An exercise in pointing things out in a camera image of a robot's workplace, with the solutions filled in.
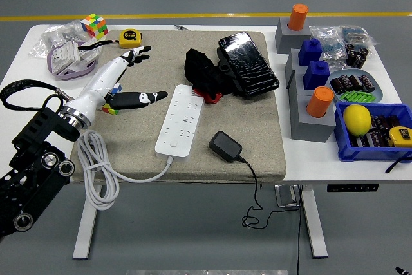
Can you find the yellow lemon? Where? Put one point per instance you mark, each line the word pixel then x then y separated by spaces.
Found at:
pixel 357 120

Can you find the grey-brown fabric mat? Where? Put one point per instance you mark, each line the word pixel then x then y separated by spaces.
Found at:
pixel 145 69

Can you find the rubik's cube with white edges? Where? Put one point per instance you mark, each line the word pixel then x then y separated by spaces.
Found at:
pixel 94 26
pixel 111 110

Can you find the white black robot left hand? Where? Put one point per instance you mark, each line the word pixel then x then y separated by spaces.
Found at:
pixel 103 77

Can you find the blue square peg block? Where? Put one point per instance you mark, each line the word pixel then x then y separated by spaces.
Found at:
pixel 317 76
pixel 309 53

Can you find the blue plastic bin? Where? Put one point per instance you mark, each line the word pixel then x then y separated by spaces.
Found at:
pixel 363 154

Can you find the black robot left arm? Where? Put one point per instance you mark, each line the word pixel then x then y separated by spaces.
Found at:
pixel 32 175

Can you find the clear plastic bag of parts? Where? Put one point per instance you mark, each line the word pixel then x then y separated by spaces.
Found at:
pixel 326 38

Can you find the black phone stand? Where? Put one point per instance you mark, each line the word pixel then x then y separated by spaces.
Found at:
pixel 225 66

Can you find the black table control panel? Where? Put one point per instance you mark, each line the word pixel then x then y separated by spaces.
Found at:
pixel 352 188

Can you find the green small parts pile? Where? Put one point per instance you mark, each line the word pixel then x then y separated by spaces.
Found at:
pixel 357 96

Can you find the orange cylinder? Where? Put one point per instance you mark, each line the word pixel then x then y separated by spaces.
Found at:
pixel 319 102
pixel 297 16

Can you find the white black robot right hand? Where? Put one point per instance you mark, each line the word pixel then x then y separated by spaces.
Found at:
pixel 404 271

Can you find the black glossy phone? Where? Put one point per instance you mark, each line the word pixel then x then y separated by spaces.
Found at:
pixel 248 62

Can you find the yellow black tape measure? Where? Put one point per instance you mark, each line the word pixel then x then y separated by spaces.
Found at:
pixel 400 136

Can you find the black cloth with red trim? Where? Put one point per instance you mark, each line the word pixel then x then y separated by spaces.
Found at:
pixel 199 65

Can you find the white socket boxes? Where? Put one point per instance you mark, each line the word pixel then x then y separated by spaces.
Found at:
pixel 67 54

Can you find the dark brown capacitor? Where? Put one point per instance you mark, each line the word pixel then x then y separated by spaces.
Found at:
pixel 380 122
pixel 355 81
pixel 394 120
pixel 337 85
pixel 367 83
pixel 345 81
pixel 357 142
pixel 376 138

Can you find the silver box under table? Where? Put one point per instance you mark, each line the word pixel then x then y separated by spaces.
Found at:
pixel 284 196

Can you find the grey block with square hole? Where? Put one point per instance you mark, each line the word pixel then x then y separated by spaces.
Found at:
pixel 297 83
pixel 292 60

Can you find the white table leg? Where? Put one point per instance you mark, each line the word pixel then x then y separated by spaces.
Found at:
pixel 313 223
pixel 85 233

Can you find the light blue plate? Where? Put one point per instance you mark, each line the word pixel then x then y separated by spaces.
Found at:
pixel 378 93

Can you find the grey block with round hole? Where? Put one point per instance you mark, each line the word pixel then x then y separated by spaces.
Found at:
pixel 286 40
pixel 309 130

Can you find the dark pen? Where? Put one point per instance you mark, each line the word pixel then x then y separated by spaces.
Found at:
pixel 180 27

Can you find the dark capacitor cluster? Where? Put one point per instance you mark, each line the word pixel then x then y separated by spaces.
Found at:
pixel 356 55

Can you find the clear bag with blue parts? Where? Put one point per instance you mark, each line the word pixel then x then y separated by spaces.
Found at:
pixel 355 34

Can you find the clear plastic bag white parts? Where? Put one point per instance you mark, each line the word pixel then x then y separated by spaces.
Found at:
pixel 59 35

